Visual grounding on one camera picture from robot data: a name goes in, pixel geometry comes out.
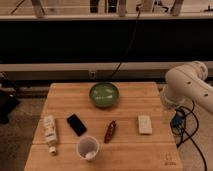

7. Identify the black smartphone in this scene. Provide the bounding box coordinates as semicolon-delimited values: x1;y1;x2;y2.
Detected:
67;114;87;136

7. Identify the blue cable connector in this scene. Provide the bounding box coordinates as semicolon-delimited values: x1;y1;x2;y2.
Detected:
170;111;185;128

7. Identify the clear plastic cup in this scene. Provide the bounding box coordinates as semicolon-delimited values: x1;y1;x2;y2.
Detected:
76;136;100;161

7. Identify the black cable bundle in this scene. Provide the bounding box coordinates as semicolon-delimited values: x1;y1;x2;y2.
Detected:
171;99;208;171

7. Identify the green ceramic bowl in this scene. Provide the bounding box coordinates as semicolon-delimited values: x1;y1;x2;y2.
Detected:
89;82;119;108

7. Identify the white sponge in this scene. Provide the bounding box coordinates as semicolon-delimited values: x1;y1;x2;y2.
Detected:
138;115;152;135

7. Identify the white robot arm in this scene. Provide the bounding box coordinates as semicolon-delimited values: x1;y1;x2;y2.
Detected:
161;61;213;115

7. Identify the red brown snack wrapper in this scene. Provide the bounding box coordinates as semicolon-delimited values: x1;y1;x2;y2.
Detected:
104;121;116;143

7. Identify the black hanging cable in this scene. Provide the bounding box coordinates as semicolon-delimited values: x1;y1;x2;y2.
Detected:
109;6;142;81

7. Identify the white lotion bottle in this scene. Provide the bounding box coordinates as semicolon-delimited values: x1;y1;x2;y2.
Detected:
43;115;57;155

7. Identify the white wall outlet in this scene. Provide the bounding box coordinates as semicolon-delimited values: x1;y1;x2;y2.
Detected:
89;71;96;80

